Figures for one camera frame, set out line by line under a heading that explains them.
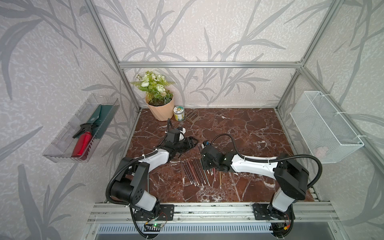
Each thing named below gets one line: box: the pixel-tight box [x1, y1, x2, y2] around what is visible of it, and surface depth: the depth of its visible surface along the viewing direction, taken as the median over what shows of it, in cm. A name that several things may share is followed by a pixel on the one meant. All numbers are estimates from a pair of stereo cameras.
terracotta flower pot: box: [145, 96, 175, 122], surface depth 103 cm
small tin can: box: [173, 105, 185, 122], surface depth 111 cm
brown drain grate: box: [185, 110, 199, 123], surface depth 115 cm
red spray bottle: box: [71, 123, 99, 161], surface depth 61 cm
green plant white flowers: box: [131, 71, 175, 106], surface depth 100 cm
